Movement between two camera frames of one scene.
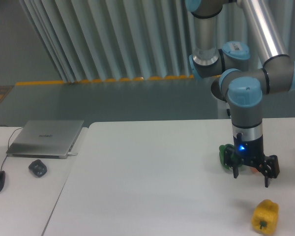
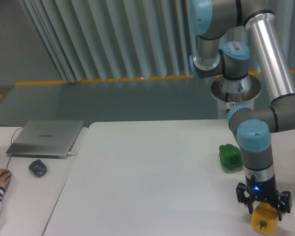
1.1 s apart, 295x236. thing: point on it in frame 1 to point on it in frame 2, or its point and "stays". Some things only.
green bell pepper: x=227 y=158 stays
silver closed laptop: x=50 y=139 stays
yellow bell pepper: x=265 y=217 stays
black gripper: x=250 y=152 to x=264 y=190
